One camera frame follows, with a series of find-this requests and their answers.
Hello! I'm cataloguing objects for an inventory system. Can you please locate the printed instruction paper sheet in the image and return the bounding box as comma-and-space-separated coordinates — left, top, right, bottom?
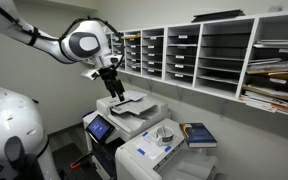
132, 127, 177, 161

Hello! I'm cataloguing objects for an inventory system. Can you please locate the large manila folder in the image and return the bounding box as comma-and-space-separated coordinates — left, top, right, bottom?
241, 83, 288, 105

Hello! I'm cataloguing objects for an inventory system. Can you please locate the dark blue hardcover book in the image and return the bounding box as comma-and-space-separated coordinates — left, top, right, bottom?
178, 122, 218, 149

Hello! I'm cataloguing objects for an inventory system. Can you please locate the black flat tray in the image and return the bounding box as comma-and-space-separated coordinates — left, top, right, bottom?
190, 8, 246, 24

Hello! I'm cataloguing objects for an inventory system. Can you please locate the small manila envelope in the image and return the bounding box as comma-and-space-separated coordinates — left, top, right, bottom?
123, 33, 142, 41

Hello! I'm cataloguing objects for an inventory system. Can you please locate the mixed paper stack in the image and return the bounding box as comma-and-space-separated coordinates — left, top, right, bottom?
238, 93, 288, 119

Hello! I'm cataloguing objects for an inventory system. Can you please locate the white cup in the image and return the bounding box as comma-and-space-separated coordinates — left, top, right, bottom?
156, 127, 176, 146

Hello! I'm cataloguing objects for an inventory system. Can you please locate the orange handled tool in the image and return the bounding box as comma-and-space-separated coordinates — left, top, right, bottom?
69, 161, 84, 171

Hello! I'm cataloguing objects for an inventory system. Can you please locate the copier touchscreen panel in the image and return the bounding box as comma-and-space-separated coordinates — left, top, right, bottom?
85, 114, 116, 145

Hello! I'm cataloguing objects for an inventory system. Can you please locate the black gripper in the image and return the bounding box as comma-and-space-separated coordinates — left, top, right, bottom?
98, 66, 126, 102

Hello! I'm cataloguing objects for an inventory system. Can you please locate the white office copier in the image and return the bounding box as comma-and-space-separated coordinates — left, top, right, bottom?
82, 89, 172, 180

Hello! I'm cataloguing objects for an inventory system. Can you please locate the white boxy printer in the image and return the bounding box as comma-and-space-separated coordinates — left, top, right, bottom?
114, 117, 219, 180

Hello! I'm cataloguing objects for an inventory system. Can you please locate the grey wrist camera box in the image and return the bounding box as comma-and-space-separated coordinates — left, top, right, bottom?
81, 68, 101, 81

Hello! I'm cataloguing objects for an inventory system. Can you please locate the grey paper pile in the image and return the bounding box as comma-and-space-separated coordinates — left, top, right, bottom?
246, 57, 288, 75

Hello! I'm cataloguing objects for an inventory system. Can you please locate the white paper stack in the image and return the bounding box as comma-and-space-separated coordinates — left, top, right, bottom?
252, 38, 288, 50

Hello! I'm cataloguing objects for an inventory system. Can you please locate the white mail sorter shelf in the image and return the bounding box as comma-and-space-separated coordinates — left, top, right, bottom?
105, 9, 288, 120

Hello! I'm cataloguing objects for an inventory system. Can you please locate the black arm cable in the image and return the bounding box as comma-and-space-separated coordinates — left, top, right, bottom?
0, 0, 125, 73

